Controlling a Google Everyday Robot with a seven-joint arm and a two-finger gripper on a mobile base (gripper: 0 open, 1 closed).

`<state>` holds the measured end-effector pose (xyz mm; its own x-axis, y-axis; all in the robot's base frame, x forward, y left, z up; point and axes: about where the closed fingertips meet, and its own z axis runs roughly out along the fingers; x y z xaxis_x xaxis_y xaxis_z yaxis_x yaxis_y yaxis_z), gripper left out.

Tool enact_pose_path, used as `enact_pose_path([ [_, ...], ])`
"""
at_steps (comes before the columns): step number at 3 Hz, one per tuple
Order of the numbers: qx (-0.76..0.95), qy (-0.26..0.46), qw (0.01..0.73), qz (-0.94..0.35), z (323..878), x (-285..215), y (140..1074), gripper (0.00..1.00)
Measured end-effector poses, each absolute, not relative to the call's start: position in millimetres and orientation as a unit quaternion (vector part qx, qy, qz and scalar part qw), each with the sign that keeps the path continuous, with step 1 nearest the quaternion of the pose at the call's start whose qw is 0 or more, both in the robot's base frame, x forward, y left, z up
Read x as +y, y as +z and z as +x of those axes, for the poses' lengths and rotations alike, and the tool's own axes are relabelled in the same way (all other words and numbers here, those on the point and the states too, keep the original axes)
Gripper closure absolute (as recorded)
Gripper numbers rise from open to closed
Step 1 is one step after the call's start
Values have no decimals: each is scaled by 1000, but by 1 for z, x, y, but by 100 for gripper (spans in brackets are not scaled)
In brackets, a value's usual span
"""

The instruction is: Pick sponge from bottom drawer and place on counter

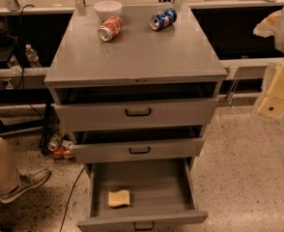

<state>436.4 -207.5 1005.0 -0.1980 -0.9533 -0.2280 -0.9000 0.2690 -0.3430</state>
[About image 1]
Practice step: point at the beige trouser leg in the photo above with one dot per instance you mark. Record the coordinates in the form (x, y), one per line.
(9, 175)

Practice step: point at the grey middle drawer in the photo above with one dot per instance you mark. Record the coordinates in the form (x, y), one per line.
(139, 150)

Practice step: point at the grey sneaker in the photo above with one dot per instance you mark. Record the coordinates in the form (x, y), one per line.
(27, 182)

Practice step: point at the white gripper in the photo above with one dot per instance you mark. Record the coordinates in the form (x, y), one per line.
(272, 103)

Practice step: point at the crushed cans pile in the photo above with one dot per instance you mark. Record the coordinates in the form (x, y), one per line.
(60, 147)

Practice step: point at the grey bottom drawer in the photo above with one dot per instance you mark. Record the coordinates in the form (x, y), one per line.
(161, 194)

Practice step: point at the grey drawer cabinet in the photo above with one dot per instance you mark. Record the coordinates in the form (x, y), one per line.
(139, 65)

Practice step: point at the blue soda can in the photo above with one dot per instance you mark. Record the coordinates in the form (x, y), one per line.
(163, 19)

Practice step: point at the white bowl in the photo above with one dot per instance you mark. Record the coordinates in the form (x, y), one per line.
(108, 8)

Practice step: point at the grey metal rail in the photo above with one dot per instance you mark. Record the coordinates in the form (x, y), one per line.
(248, 68)

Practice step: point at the clear water bottle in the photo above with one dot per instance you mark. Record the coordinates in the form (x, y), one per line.
(32, 56)

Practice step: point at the yellow sponge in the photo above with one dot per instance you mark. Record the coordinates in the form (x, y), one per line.
(118, 198)

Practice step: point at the grey top drawer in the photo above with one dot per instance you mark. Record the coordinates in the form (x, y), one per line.
(136, 114)

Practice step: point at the grey drawer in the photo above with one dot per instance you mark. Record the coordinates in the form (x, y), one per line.
(139, 150)
(136, 114)
(161, 194)

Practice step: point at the orange soda can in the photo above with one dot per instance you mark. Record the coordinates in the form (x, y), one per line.
(110, 28)

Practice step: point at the black table frame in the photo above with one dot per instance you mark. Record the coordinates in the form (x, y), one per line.
(25, 103)

